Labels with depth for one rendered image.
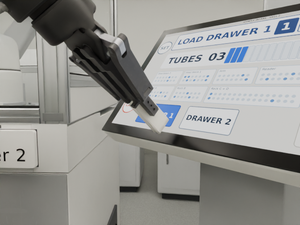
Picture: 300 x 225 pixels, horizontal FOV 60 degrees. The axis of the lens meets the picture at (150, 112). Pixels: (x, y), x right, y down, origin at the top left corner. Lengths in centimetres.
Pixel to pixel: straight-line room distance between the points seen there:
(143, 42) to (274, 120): 367
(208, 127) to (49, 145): 53
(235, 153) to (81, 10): 26
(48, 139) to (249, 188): 56
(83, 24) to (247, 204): 39
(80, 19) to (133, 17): 377
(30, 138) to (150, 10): 344
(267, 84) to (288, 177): 14
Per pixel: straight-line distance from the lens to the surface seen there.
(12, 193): 92
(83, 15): 32
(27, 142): 83
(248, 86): 43
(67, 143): 80
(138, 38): 401
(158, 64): 60
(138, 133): 48
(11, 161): 86
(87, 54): 33
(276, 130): 37
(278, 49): 47
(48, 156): 83
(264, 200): 49
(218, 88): 45
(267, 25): 53
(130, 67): 33
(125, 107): 56
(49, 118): 80
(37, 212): 91
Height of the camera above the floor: 106
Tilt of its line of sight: 6 degrees down
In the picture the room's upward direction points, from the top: straight up
